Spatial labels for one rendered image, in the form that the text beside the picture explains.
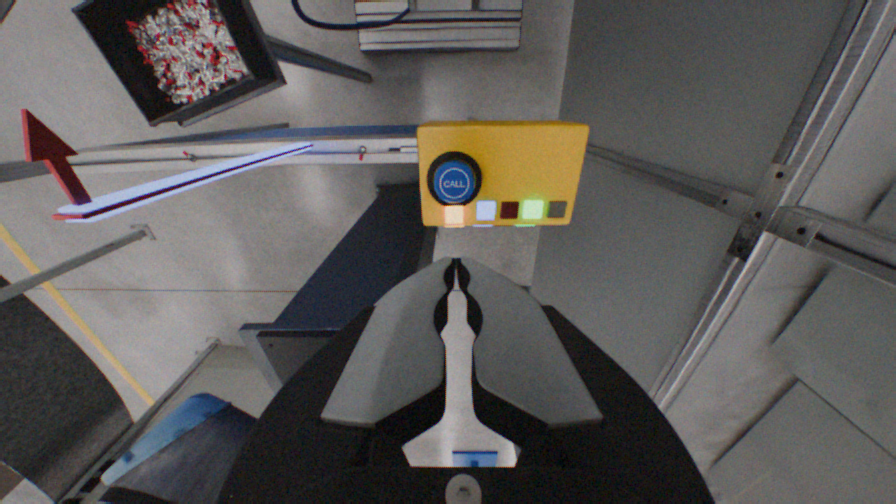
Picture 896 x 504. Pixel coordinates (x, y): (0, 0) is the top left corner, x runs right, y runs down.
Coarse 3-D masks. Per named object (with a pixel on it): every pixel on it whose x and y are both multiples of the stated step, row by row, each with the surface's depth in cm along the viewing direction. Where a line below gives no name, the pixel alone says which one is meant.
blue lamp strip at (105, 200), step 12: (300, 144) 42; (252, 156) 32; (264, 156) 33; (204, 168) 26; (216, 168) 26; (168, 180) 22; (180, 180) 22; (120, 192) 19; (132, 192) 19; (144, 192) 19; (72, 204) 17; (96, 204) 17; (108, 204) 17
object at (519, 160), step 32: (448, 128) 24; (480, 128) 24; (512, 128) 24; (544, 128) 24; (576, 128) 24; (448, 160) 25; (480, 160) 25; (512, 160) 25; (544, 160) 25; (576, 160) 25; (480, 192) 27; (512, 192) 27; (544, 192) 27; (448, 224) 29; (480, 224) 29; (512, 224) 29; (544, 224) 29
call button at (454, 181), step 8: (456, 160) 25; (440, 168) 25; (448, 168) 25; (456, 168) 25; (464, 168) 25; (440, 176) 25; (448, 176) 25; (456, 176) 25; (464, 176) 25; (472, 176) 25; (440, 184) 25; (448, 184) 25; (456, 184) 25; (464, 184) 25; (472, 184) 25; (440, 192) 26; (448, 192) 26; (456, 192) 26; (464, 192) 26; (448, 200) 26; (456, 200) 26
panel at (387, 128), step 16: (272, 128) 109; (288, 128) 108; (304, 128) 104; (320, 128) 101; (336, 128) 97; (352, 128) 95; (368, 128) 93; (384, 128) 91; (400, 128) 90; (416, 128) 88
